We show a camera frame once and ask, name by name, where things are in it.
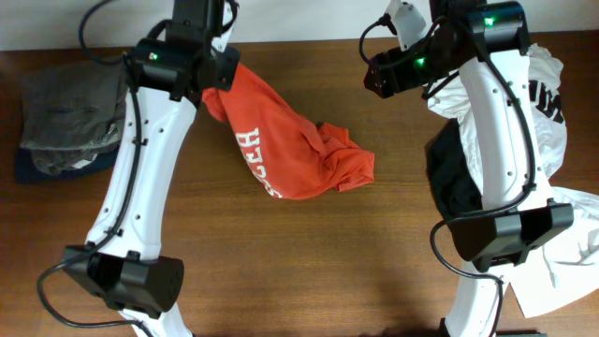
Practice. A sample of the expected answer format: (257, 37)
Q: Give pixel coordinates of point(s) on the black garment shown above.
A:
(452, 187)

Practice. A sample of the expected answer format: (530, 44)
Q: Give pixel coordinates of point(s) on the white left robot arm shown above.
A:
(167, 71)

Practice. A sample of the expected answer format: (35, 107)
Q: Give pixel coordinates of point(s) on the folded grey garment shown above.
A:
(72, 114)

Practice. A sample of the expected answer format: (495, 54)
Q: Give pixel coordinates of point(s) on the orange red printed t-shirt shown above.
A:
(291, 156)

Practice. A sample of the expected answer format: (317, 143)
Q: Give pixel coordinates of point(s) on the folded navy blue garment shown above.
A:
(25, 172)

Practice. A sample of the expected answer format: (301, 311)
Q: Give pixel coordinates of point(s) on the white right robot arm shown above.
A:
(486, 47)

